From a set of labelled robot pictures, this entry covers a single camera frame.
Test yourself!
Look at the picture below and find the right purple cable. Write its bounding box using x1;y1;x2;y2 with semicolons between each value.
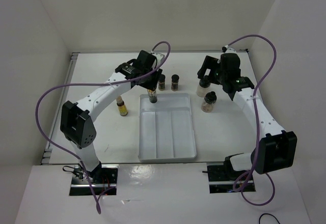
226;34;278;206

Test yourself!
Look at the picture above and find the white-powder shaker bottle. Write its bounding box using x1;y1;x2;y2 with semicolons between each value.
196;79;210;97

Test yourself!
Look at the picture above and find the black cable loop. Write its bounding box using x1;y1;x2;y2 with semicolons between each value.
259;213;280;224

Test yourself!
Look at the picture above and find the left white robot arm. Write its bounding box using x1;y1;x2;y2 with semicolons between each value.
60;50;165;183

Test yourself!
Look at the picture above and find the small yellow-label brown bottle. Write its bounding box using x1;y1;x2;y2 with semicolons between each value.
116;96;128;116

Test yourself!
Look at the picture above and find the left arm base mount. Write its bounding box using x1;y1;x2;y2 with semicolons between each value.
62;164;118;196

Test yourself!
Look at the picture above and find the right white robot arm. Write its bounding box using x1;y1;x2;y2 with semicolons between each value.
197;48;297;180

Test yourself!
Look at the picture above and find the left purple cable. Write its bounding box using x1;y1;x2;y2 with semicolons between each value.
34;41;171;215

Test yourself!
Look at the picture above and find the black-cap spice jar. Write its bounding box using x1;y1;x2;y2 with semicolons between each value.
171;74;179;91
158;74;166;91

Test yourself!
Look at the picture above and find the white divided organizer tray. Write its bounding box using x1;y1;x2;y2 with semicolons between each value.
138;93;197;163

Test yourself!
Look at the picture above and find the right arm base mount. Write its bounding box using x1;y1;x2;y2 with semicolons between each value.
202;162;243;194

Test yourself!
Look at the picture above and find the purple cable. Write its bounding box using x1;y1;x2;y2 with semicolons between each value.
34;41;171;215
226;34;278;206

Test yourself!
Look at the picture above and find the tall yellow-label glass bottle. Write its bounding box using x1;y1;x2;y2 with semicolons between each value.
147;89;158;103

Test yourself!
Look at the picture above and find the brown-powder shaker bottle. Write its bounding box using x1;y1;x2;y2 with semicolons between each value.
201;91;217;113

